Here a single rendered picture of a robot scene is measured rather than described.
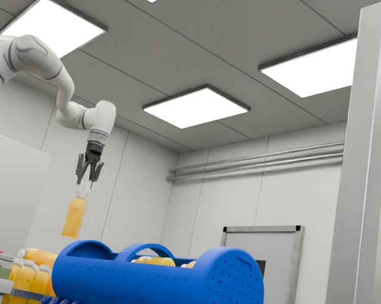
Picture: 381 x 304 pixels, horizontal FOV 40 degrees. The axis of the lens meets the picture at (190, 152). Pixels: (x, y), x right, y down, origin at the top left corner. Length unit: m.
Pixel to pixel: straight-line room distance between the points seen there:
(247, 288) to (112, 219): 5.73
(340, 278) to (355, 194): 0.16
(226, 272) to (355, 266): 0.67
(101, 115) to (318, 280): 3.65
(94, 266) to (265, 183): 4.63
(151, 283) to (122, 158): 5.82
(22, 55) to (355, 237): 1.39
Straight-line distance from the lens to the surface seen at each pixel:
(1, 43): 2.10
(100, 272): 1.94
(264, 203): 6.35
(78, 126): 2.52
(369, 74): 1.14
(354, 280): 1.00
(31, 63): 2.03
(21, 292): 2.33
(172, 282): 1.63
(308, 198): 5.94
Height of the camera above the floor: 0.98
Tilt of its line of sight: 18 degrees up
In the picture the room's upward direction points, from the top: 12 degrees clockwise
